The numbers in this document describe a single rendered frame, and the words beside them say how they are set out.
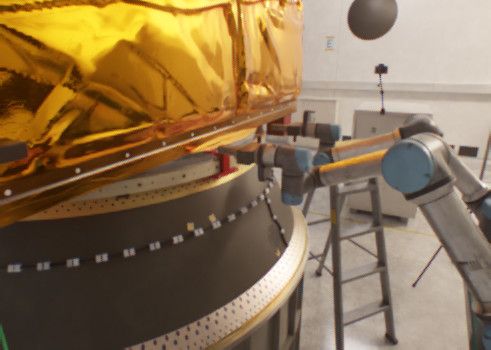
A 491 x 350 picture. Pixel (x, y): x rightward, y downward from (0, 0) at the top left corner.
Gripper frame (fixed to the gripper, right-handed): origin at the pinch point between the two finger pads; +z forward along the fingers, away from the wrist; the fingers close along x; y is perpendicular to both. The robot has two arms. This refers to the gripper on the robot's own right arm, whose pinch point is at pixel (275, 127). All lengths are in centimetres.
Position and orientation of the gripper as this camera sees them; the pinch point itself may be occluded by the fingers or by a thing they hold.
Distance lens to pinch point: 158.4
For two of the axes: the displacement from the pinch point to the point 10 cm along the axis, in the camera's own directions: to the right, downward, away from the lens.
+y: 0.0, 9.5, 3.0
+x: 4.4, -2.7, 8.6
